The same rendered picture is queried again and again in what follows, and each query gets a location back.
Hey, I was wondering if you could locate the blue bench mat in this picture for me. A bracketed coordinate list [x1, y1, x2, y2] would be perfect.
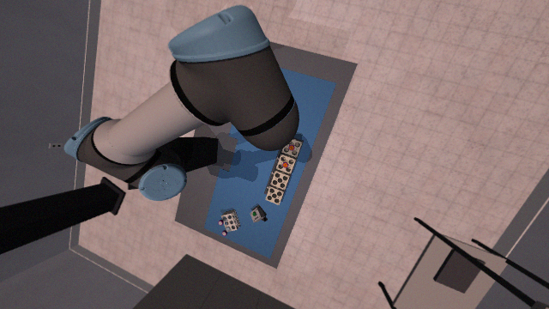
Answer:
[204, 68, 336, 258]

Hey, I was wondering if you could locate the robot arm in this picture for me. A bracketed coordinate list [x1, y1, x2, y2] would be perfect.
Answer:
[64, 5, 299, 201]

